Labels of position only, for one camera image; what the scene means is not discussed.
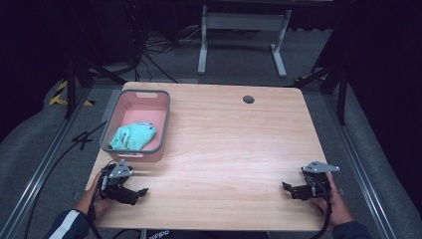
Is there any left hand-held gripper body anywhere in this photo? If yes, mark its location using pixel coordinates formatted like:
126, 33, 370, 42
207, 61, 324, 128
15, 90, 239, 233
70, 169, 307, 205
99, 158, 140, 206

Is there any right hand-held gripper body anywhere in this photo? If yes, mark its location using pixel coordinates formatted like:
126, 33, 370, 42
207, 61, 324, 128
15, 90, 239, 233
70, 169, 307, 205
290, 160, 341, 201

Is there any person's left hand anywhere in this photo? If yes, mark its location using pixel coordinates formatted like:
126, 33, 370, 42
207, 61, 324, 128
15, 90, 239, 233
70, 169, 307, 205
75, 171, 113, 221

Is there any person's right hand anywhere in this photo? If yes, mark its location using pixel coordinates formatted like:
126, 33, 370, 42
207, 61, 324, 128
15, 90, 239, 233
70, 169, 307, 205
310, 172, 355, 228

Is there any teal cloth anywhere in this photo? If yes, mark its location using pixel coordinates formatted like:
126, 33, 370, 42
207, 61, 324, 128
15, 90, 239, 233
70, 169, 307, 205
107, 121, 157, 151

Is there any black tape floor mark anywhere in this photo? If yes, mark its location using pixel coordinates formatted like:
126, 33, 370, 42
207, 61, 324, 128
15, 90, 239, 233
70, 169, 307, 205
71, 130, 95, 151

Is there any pink basket with grey rim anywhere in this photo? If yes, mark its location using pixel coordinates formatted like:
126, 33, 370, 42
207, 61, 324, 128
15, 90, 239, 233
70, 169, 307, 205
99, 89, 171, 163

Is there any black metal stand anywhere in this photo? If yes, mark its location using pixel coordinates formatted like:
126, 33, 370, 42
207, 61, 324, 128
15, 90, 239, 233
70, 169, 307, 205
63, 54, 127, 120
294, 62, 350, 126

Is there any yellow black floor tape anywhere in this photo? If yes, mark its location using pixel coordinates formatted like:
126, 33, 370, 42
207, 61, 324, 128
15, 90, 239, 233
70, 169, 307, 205
48, 80, 96, 108

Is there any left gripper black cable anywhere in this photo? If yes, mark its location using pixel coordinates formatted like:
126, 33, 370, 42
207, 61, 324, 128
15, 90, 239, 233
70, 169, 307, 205
87, 172, 107, 239

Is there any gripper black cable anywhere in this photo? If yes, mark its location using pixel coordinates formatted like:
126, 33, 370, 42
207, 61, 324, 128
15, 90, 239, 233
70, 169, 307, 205
87, 172, 107, 239
308, 198, 334, 239

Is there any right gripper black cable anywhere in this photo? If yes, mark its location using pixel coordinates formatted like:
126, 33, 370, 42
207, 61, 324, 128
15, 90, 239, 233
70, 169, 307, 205
308, 198, 334, 239

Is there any aluminium floor rail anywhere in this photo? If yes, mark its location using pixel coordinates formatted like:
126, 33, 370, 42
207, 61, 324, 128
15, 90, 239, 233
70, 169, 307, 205
0, 85, 124, 239
321, 93, 399, 239

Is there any black floor cable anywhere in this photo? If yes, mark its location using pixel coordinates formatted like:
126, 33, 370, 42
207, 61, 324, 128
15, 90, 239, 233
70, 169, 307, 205
23, 119, 108, 239

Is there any bundle of black floor cables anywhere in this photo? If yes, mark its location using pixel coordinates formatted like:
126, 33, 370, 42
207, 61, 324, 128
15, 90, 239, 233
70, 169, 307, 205
129, 19, 200, 84

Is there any white metal desk frame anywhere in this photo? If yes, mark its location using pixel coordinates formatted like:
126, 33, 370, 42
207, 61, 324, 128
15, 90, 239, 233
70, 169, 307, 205
197, 4, 293, 80

